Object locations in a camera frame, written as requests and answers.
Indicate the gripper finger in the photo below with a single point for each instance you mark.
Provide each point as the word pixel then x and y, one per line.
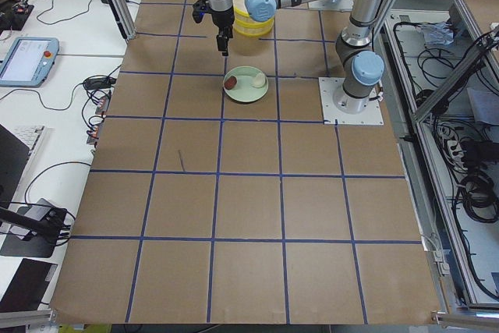
pixel 227 33
pixel 220 42

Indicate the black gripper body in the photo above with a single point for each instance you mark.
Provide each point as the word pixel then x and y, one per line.
pixel 222 19

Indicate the yellow top steamer layer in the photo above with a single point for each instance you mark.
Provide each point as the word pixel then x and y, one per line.
pixel 242 16

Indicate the yellow steamer layer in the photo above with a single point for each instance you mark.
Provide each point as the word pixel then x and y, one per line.
pixel 254 29
pixel 242 16

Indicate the white bun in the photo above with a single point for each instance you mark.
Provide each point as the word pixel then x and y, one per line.
pixel 259 80

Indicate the yellow bottom steamer layer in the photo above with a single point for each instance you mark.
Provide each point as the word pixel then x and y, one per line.
pixel 254 29

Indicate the light green plate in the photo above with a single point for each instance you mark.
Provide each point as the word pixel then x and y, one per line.
pixel 244 92

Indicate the black power adapter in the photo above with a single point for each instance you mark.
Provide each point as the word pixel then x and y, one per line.
pixel 99 83

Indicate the blue teach pendant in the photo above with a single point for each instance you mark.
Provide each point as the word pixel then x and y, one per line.
pixel 29 61

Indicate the white keyboard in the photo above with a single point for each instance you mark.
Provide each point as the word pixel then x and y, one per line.
pixel 34 137

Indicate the white power strip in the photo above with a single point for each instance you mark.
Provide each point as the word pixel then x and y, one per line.
pixel 453 152

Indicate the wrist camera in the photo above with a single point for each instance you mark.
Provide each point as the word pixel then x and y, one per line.
pixel 200 9

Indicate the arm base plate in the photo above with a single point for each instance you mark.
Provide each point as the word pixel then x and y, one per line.
pixel 331 5
pixel 340 109

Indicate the black camera stand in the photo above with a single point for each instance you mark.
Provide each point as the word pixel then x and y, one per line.
pixel 34 229

